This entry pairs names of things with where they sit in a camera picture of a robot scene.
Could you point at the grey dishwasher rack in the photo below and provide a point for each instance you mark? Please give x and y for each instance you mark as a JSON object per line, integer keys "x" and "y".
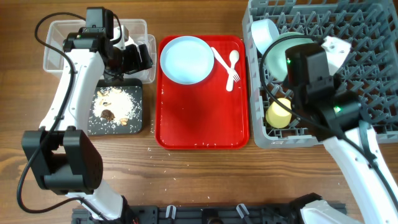
{"x": 370, "y": 69}

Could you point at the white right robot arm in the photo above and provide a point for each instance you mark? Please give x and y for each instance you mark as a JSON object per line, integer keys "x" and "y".
{"x": 338, "y": 120}

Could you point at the yellow cup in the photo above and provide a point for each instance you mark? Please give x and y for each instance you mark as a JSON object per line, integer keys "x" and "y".
{"x": 277, "y": 117}

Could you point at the black food waste tray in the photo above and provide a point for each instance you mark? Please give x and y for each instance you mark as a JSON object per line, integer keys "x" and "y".
{"x": 97, "y": 127}

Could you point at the light blue plate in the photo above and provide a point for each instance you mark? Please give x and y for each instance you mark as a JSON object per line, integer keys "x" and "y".
{"x": 187, "y": 60}

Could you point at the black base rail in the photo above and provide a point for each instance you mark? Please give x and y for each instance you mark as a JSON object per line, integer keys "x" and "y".
{"x": 273, "y": 213}

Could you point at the green bowl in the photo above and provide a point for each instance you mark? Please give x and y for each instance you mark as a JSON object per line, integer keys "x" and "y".
{"x": 276, "y": 60}

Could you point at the red serving tray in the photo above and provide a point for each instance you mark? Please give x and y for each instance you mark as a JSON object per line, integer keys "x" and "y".
{"x": 204, "y": 116}

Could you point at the rice and food scraps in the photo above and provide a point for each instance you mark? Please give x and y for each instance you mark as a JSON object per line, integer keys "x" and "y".
{"x": 115, "y": 106}

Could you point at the white plastic spoon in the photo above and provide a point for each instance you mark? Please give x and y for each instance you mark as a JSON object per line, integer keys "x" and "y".
{"x": 233, "y": 58}

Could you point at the pink plastic fork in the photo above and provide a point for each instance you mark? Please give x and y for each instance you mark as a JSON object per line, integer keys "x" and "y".
{"x": 229, "y": 70}

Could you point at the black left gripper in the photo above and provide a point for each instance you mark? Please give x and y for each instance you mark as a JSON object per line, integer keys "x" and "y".
{"x": 135, "y": 64}

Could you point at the light blue bowl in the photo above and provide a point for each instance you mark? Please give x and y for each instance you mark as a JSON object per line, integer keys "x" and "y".
{"x": 264, "y": 32}

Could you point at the clear plastic waste bin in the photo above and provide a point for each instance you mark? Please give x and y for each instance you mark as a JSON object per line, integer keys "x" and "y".
{"x": 135, "y": 32}

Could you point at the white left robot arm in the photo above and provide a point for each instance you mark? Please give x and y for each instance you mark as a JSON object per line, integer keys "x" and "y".
{"x": 59, "y": 153}

